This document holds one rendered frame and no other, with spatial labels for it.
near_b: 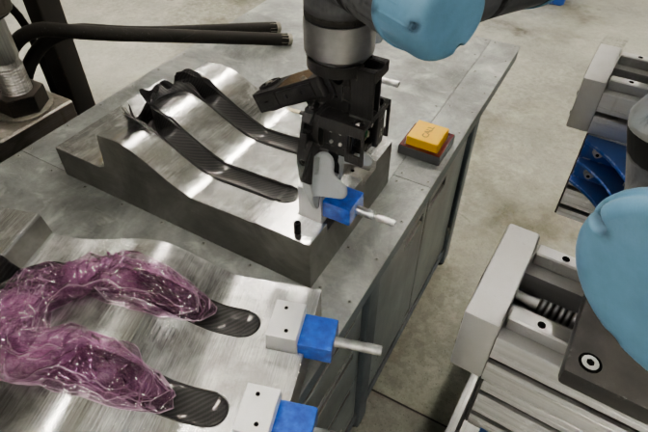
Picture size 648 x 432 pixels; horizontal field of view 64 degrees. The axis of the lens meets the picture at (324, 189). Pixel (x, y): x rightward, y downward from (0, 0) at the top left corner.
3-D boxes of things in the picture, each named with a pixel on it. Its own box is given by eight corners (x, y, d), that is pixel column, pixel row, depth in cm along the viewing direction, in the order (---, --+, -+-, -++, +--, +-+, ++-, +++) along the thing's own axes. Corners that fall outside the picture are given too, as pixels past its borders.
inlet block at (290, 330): (383, 344, 64) (387, 319, 60) (377, 382, 60) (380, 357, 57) (280, 324, 66) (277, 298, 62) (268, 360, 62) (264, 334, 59)
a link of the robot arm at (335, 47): (288, 19, 52) (329, -10, 57) (290, 61, 55) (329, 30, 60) (356, 37, 49) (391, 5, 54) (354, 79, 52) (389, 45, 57)
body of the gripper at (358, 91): (360, 174, 60) (365, 81, 51) (296, 150, 63) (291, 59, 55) (388, 138, 64) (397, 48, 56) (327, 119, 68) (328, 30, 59)
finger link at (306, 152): (304, 190, 63) (311, 122, 58) (293, 185, 63) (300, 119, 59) (323, 175, 66) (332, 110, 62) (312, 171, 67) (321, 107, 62)
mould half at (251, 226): (388, 182, 90) (394, 118, 81) (310, 288, 74) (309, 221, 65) (168, 103, 109) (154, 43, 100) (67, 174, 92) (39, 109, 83)
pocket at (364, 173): (375, 177, 83) (377, 160, 81) (361, 198, 80) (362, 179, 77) (350, 169, 85) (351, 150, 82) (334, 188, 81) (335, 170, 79)
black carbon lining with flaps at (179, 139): (340, 159, 84) (342, 109, 78) (286, 221, 74) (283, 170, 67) (175, 100, 97) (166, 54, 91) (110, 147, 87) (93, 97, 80)
